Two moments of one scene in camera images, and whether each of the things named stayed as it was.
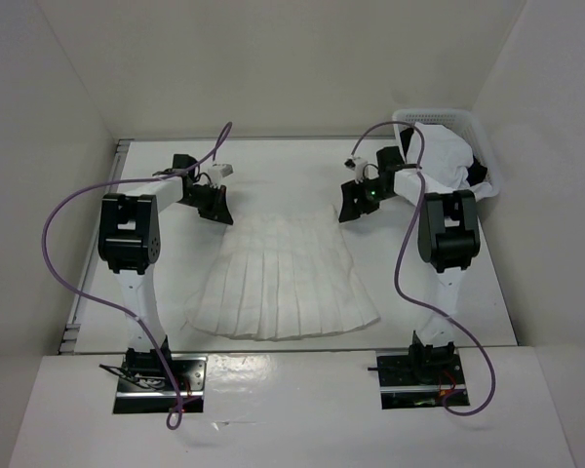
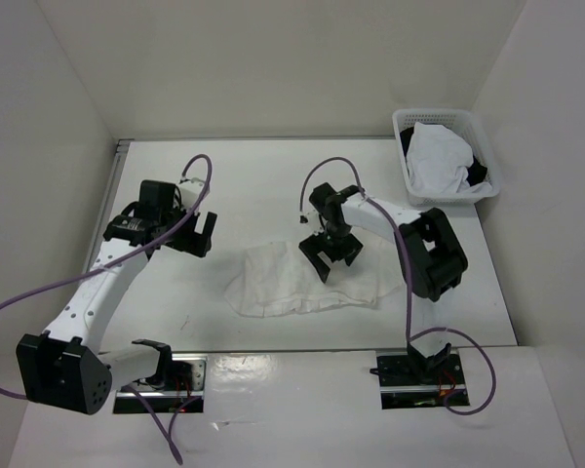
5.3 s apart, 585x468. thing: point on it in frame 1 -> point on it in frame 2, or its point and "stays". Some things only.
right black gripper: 350,209 -> 310,248
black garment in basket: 478,172 stays
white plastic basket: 461,122 stays
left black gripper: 218,210 -> 194,242
